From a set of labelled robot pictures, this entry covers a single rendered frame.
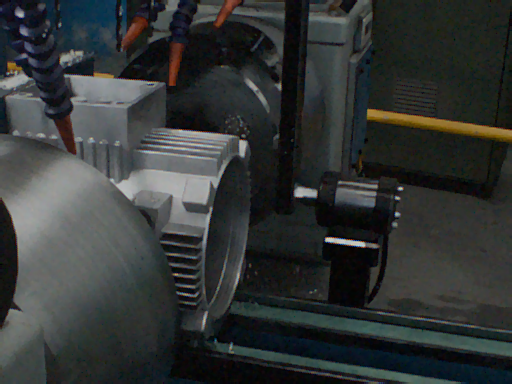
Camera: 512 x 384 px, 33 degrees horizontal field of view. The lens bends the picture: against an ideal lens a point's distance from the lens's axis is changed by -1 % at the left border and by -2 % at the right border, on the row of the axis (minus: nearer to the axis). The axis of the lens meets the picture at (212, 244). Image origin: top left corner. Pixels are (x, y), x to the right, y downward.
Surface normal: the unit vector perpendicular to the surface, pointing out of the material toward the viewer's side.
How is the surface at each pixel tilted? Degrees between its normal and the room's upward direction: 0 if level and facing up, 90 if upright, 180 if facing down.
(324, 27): 90
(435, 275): 0
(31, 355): 90
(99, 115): 90
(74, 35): 90
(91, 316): 62
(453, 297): 0
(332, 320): 0
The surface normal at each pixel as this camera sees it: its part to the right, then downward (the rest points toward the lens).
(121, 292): 0.86, -0.31
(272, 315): 0.02, -0.92
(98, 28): -0.43, 0.35
